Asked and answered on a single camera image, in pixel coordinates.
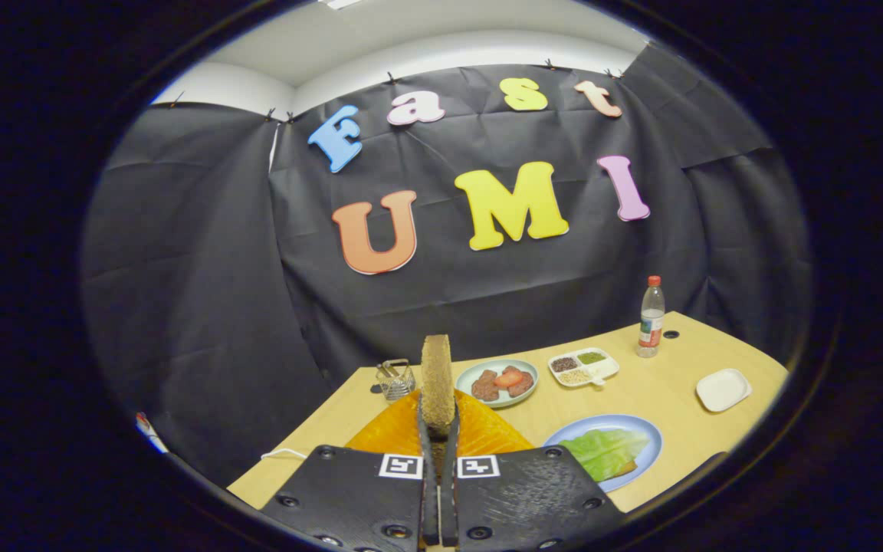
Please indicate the pale green round plate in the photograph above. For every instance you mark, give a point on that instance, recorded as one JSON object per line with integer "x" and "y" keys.
{"x": 463, "y": 379}

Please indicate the clear plastic water bottle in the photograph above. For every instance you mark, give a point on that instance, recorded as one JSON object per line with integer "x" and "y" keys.
{"x": 651, "y": 330}

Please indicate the blue round plate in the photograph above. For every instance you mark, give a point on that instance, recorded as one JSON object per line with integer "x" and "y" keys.
{"x": 652, "y": 460}

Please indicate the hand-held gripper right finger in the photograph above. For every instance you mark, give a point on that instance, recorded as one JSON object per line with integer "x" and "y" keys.
{"x": 449, "y": 498}

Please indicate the ceiling light panel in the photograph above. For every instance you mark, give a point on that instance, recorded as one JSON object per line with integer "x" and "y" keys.
{"x": 338, "y": 3}

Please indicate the red tomato slice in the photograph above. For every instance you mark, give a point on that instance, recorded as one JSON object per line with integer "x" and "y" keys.
{"x": 508, "y": 378}

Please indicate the green lettuce leaf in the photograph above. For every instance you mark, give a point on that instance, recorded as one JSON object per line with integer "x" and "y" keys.
{"x": 602, "y": 452}

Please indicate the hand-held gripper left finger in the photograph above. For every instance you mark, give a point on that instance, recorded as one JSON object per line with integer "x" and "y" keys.
{"x": 429, "y": 498}

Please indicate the white square dish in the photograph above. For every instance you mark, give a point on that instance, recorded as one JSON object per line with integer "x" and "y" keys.
{"x": 723, "y": 389}

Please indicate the brown meat patty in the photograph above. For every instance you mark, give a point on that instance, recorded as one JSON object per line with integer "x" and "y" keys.
{"x": 484, "y": 387}
{"x": 524, "y": 386}

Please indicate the white divided condiment dish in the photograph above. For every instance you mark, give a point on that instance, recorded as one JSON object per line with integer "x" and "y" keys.
{"x": 602, "y": 372}

